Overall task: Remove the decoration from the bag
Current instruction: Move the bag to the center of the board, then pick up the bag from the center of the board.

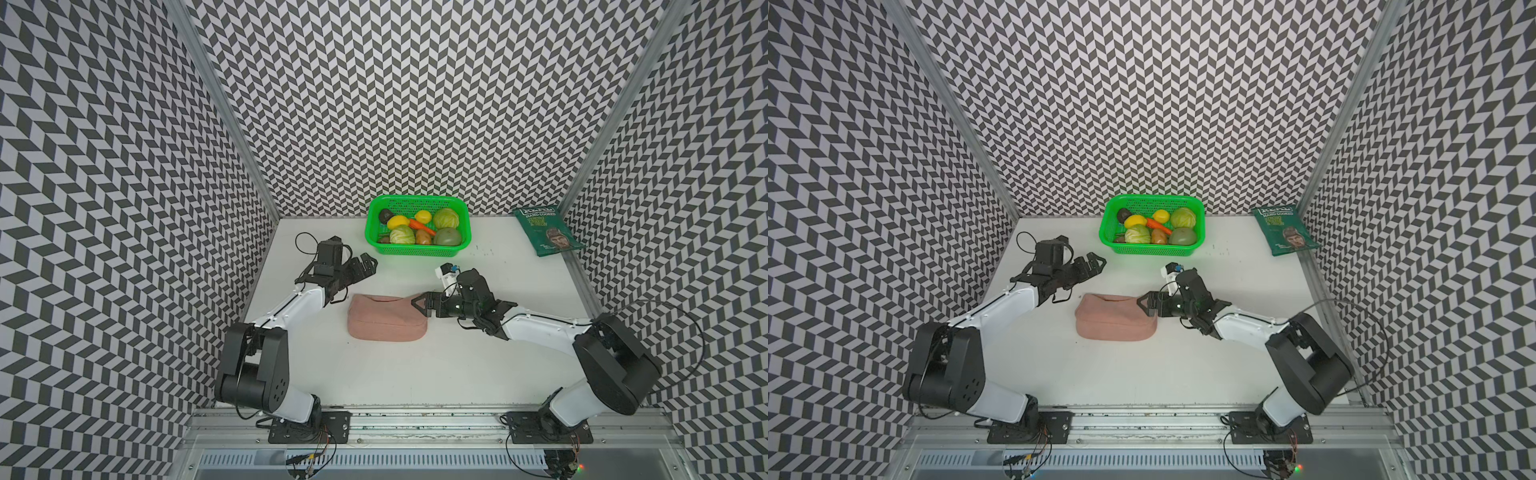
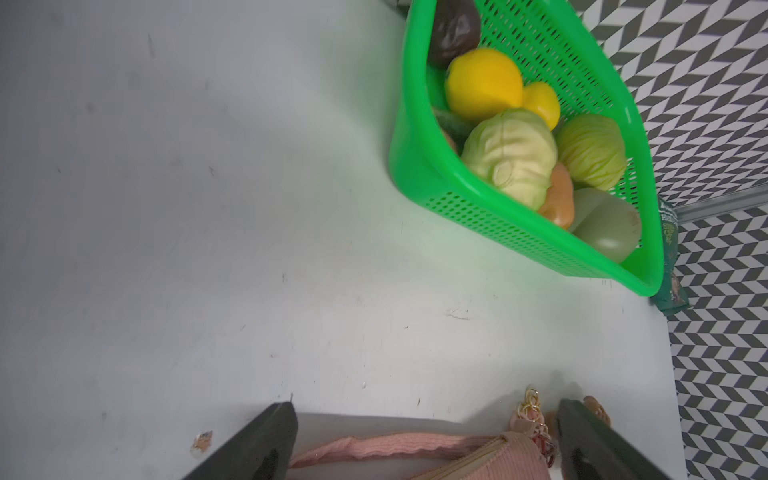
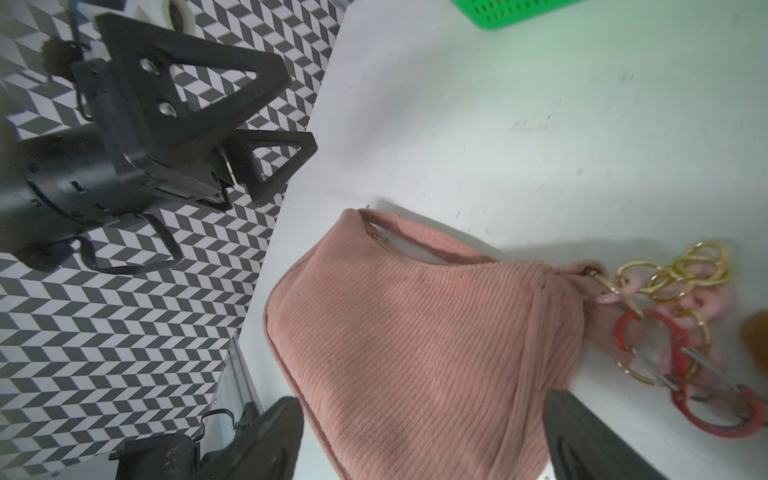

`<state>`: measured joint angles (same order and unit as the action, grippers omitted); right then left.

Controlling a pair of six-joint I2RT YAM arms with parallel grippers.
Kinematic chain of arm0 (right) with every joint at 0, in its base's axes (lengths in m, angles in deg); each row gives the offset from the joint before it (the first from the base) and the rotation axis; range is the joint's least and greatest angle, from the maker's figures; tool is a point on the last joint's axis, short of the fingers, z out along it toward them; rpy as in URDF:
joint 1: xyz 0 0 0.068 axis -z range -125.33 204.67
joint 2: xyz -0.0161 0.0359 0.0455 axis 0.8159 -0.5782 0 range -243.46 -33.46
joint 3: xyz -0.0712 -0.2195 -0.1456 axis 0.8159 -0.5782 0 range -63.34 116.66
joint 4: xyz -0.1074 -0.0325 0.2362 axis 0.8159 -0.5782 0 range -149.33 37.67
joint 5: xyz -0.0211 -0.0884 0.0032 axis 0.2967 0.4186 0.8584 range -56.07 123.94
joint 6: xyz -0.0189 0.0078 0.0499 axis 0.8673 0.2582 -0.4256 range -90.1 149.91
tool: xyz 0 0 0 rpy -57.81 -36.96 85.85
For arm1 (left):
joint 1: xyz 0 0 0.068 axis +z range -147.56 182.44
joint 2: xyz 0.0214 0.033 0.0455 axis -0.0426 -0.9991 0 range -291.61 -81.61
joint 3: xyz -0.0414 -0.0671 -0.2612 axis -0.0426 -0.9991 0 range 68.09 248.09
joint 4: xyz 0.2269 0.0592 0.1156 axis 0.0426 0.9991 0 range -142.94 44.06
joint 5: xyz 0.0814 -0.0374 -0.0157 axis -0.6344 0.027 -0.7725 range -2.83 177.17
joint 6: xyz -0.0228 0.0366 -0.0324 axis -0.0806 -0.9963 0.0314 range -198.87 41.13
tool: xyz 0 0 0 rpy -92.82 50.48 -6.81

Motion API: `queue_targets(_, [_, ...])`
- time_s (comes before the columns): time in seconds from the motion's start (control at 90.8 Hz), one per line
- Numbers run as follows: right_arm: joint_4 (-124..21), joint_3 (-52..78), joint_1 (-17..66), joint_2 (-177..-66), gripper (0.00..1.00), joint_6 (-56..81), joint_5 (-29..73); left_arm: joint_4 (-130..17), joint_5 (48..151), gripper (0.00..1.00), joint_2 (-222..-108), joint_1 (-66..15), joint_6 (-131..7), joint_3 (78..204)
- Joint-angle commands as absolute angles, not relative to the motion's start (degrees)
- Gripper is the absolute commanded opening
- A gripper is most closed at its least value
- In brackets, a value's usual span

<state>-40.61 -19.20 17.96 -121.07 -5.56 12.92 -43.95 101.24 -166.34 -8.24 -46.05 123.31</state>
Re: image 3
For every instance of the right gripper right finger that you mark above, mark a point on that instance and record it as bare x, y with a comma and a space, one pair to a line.
581, 446

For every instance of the plush keychain decoration with carabiners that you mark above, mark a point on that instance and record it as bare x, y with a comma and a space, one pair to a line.
684, 297

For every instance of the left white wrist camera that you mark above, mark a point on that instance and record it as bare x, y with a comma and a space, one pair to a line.
174, 15

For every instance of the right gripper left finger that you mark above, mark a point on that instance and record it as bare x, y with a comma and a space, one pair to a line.
266, 449

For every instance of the green plastic basket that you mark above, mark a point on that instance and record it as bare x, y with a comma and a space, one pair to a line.
495, 14

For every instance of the pink corduroy bag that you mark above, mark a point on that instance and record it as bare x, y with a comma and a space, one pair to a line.
416, 357

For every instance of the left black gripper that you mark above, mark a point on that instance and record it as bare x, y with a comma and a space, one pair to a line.
164, 148

